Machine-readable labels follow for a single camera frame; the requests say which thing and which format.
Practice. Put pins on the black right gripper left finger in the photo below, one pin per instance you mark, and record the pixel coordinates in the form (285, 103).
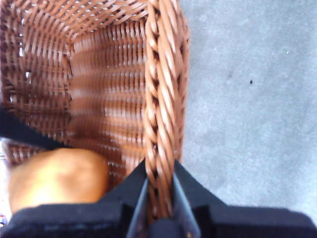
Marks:
(94, 220)

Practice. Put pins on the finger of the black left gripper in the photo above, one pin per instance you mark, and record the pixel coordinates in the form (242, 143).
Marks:
(22, 130)

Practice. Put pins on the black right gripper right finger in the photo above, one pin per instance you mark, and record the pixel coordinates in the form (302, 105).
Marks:
(235, 223)

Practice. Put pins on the brown potato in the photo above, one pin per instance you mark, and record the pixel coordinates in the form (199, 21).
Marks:
(59, 178)

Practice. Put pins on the brown wicker basket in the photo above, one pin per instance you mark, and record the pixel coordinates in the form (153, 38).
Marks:
(109, 81)

